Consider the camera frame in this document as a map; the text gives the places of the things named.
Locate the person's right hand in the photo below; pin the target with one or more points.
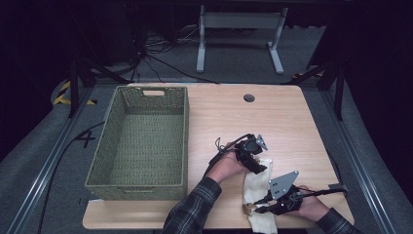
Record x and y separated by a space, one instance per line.
310 206

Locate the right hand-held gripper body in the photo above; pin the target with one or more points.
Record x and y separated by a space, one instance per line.
285 191

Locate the black metal stand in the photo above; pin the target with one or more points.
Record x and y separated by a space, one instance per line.
339 91
75 87

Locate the white cloth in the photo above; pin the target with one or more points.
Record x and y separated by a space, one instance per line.
258 185

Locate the yellow black striped tape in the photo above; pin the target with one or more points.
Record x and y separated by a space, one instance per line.
63 94

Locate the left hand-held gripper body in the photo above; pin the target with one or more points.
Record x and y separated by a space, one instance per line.
251 146

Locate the person's left hand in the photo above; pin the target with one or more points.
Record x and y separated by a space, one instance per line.
227 165

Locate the aluminium floor rail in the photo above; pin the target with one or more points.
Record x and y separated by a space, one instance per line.
357 162
48 165

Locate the grey metal desk frame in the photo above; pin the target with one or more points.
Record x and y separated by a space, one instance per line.
242 20

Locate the black table grommet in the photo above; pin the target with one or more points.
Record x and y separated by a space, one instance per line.
249 98

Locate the green woven basket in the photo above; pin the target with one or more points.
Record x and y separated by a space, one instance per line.
142 146

